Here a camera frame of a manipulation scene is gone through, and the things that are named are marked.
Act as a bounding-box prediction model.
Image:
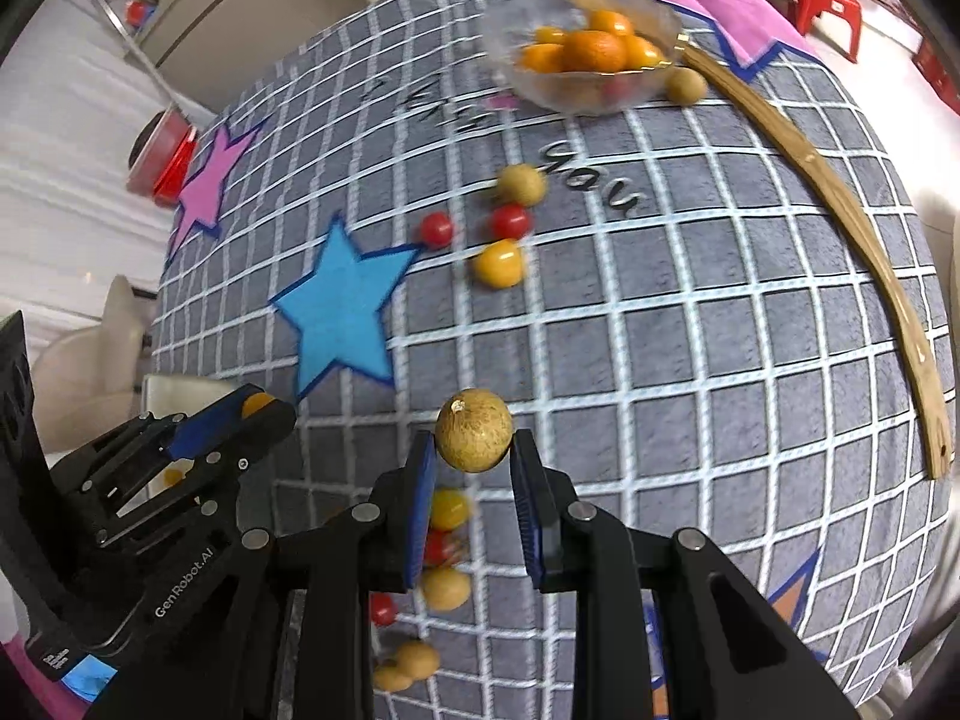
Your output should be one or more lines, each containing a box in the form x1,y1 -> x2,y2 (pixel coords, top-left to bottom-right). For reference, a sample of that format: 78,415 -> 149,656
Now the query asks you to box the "white plastic chair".
30,274 -> 155,455

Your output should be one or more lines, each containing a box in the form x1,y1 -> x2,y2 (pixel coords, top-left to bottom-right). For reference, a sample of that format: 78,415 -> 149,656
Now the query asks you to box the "large textured mandarin orange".
562,30 -> 629,74

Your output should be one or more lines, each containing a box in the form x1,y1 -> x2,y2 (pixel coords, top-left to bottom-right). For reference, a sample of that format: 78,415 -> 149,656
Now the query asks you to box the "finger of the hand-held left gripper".
45,382 -> 267,496
90,397 -> 299,550

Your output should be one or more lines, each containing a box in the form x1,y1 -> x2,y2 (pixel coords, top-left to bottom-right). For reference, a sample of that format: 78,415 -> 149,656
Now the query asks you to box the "red plastic stool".
791,0 -> 867,61

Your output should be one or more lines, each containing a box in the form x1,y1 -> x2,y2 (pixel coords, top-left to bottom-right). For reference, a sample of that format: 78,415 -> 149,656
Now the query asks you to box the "clear glass bowl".
480,0 -> 685,115

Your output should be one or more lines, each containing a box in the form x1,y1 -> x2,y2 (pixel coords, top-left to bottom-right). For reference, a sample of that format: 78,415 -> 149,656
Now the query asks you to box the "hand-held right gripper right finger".
508,429 -> 860,720

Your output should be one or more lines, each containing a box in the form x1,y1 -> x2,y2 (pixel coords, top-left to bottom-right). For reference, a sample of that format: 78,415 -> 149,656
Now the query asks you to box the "red plastic jar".
125,109 -> 200,207

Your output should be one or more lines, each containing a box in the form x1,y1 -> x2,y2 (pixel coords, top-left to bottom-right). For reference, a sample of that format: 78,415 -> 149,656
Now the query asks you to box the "long wooden stick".
566,0 -> 952,481

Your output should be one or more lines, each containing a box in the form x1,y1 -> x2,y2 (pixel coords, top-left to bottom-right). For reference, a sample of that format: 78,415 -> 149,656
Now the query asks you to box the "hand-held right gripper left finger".
240,431 -> 440,720

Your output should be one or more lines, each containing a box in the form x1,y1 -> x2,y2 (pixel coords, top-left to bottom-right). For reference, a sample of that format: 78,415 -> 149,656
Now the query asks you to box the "grey grid printed blanket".
150,0 -> 946,720

